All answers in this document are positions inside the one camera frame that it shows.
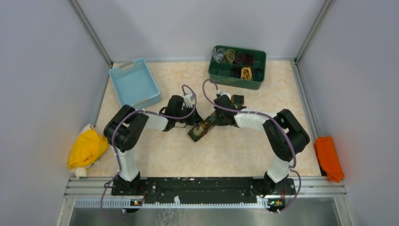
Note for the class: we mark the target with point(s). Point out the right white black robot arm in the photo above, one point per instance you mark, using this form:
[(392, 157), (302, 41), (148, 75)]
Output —
[(285, 134)]

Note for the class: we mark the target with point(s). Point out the tan rolled tie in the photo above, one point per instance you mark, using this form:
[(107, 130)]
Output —
[(229, 56)]

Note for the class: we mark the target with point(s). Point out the brown blue floral tie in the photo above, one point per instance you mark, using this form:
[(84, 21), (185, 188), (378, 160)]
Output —
[(203, 127)]

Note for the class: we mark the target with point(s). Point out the green compartment organizer box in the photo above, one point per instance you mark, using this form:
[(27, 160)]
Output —
[(229, 74)]

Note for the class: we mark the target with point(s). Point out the dark green rolled tie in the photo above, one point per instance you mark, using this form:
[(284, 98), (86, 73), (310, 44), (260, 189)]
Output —
[(257, 74)]

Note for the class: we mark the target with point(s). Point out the light blue plastic basket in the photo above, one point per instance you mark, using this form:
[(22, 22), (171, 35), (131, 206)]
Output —
[(135, 85)]

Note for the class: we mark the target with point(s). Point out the dark red rolled tie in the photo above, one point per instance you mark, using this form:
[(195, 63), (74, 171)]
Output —
[(244, 59)]

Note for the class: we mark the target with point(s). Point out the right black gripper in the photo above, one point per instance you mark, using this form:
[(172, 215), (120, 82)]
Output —
[(218, 122)]

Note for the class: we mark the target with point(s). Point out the yellow patterned rolled tie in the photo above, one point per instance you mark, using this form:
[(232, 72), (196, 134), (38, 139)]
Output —
[(246, 73)]

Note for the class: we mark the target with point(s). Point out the grey slotted cable duct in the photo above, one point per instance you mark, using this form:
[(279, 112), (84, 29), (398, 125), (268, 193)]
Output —
[(128, 203)]

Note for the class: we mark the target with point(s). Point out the grey rolled tie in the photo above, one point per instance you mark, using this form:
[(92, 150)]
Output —
[(218, 54)]

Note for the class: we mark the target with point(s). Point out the white cloth under yellow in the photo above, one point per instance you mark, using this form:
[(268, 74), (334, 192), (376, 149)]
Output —
[(81, 171)]

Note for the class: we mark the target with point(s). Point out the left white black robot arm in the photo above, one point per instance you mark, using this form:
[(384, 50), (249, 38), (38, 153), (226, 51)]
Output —
[(126, 127)]

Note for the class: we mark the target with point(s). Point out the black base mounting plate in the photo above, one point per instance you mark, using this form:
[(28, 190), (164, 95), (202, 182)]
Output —
[(202, 190)]

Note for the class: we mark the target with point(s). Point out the orange cloth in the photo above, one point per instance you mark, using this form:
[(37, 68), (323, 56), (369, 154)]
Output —
[(328, 159)]

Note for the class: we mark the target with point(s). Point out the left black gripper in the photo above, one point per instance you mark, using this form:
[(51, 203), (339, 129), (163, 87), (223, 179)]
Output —
[(195, 118)]

